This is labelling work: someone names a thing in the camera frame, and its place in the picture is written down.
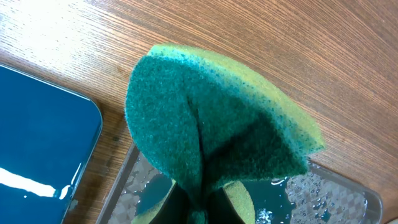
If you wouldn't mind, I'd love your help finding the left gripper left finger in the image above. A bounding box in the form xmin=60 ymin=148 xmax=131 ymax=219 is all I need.
xmin=150 ymin=184 xmax=199 ymax=224

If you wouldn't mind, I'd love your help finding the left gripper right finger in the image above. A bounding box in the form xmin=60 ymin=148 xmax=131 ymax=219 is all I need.
xmin=201 ymin=189 xmax=244 ymax=224

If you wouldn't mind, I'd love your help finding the green yellow sponge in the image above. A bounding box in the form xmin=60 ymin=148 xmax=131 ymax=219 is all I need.
xmin=125 ymin=44 xmax=325 ymax=223

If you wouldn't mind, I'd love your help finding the dark grey serving tray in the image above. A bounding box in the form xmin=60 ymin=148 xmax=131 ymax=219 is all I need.
xmin=97 ymin=146 xmax=383 ymax=224

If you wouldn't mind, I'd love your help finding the black water tray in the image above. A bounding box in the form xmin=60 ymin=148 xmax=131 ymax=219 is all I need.
xmin=1 ymin=66 xmax=103 ymax=223

